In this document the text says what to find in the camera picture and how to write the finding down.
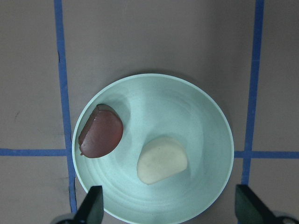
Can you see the white steamed bun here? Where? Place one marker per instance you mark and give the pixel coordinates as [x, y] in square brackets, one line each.
[161, 158]

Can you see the brown bun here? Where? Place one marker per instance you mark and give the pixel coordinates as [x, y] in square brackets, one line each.
[102, 132]

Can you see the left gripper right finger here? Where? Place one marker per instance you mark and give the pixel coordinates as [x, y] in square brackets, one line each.
[249, 209]

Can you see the light green plate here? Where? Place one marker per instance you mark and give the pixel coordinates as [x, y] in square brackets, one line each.
[152, 106]

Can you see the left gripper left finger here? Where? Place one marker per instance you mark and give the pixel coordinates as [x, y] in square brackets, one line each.
[91, 210]

